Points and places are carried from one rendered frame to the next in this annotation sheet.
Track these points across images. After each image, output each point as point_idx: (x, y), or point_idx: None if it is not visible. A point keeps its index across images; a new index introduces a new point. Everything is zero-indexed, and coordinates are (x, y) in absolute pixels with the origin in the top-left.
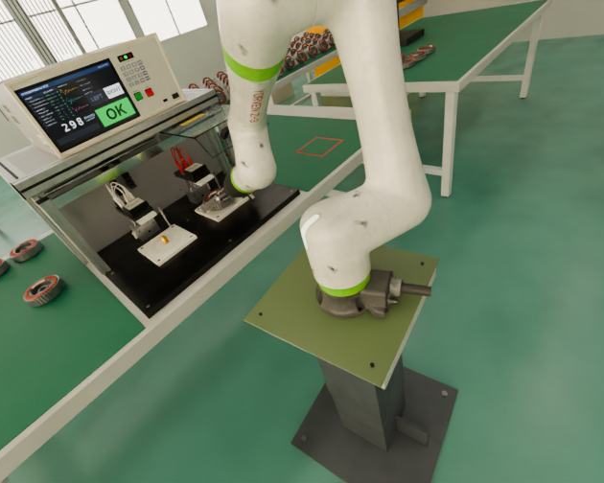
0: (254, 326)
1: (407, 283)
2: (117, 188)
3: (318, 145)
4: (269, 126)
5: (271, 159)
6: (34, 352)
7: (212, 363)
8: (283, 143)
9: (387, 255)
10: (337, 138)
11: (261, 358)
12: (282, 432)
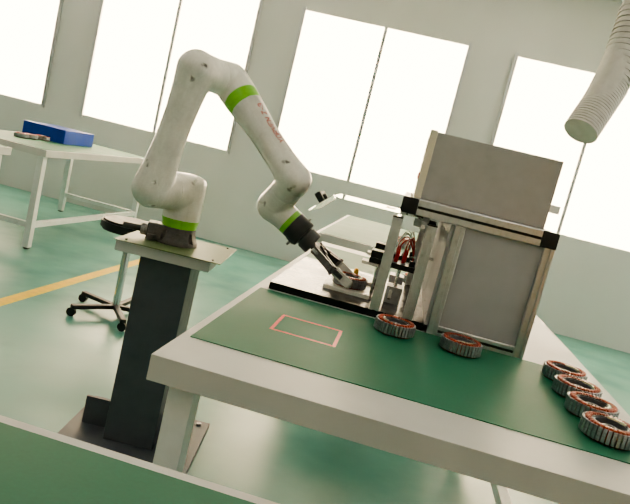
0: (327, 502)
1: (135, 237)
2: (403, 234)
3: (310, 331)
4: (505, 402)
5: (261, 196)
6: (359, 266)
7: (343, 470)
8: (394, 352)
9: (152, 245)
10: (284, 333)
11: (287, 473)
12: (222, 431)
